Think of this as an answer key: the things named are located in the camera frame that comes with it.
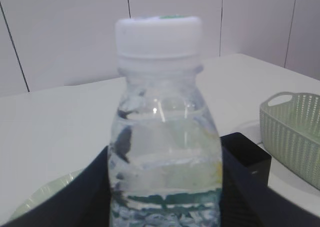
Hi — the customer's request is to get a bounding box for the pale green woven basket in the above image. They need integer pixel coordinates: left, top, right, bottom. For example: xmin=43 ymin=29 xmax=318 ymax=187
xmin=259 ymin=92 xmax=320 ymax=189

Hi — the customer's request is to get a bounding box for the pale green wavy plate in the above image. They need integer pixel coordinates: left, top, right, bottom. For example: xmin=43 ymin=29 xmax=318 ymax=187
xmin=6 ymin=169 xmax=84 ymax=224

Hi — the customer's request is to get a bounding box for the black square pen holder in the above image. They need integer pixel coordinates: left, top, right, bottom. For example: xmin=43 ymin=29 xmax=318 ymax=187
xmin=220 ymin=132 xmax=272 ymax=186

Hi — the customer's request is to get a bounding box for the clear water bottle green label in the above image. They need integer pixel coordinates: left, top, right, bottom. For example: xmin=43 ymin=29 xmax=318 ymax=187
xmin=107 ymin=16 xmax=223 ymax=227

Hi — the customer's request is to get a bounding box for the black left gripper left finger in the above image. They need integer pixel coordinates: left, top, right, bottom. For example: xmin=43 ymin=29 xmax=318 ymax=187
xmin=4 ymin=147 xmax=111 ymax=227

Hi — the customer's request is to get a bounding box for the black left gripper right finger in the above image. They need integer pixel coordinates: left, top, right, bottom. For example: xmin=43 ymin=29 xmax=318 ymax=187
xmin=222 ymin=148 xmax=320 ymax=227

